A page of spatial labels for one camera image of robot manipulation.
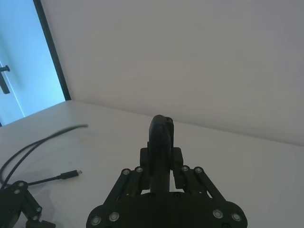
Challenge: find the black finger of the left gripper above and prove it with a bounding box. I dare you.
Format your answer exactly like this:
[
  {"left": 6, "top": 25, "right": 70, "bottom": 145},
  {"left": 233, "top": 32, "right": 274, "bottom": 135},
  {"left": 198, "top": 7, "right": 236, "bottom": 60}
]
[{"left": 0, "top": 180, "right": 57, "bottom": 228}]

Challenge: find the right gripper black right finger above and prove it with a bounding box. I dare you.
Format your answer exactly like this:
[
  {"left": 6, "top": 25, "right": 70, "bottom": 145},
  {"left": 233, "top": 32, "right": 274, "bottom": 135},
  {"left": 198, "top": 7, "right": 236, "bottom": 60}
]
[{"left": 165, "top": 115, "right": 247, "bottom": 225}]

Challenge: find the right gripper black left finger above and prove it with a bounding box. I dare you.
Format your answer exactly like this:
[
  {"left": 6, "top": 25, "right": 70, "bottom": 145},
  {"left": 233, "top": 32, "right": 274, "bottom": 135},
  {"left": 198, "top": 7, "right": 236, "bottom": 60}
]
[{"left": 86, "top": 114, "right": 171, "bottom": 226}]

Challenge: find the black cable with plug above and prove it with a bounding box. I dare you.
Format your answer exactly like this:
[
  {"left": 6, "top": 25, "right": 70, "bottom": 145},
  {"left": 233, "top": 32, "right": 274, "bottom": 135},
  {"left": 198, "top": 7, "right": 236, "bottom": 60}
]
[{"left": 26, "top": 169, "right": 83, "bottom": 186}]

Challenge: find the thin black cable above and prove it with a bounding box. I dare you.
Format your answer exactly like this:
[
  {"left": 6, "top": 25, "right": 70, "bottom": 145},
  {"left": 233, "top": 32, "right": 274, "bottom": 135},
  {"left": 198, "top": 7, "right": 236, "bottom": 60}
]
[{"left": 0, "top": 123, "right": 89, "bottom": 188}]

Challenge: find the black door handle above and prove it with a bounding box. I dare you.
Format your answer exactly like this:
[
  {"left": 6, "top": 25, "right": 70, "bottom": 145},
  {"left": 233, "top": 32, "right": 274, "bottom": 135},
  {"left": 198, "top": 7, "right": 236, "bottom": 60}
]
[{"left": 0, "top": 65, "right": 10, "bottom": 95}]

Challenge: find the glass door with black frame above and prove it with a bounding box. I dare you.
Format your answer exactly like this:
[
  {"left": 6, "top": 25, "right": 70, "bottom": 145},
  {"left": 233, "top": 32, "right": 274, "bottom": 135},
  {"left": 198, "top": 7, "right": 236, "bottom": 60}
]
[{"left": 0, "top": 0, "right": 72, "bottom": 126}]

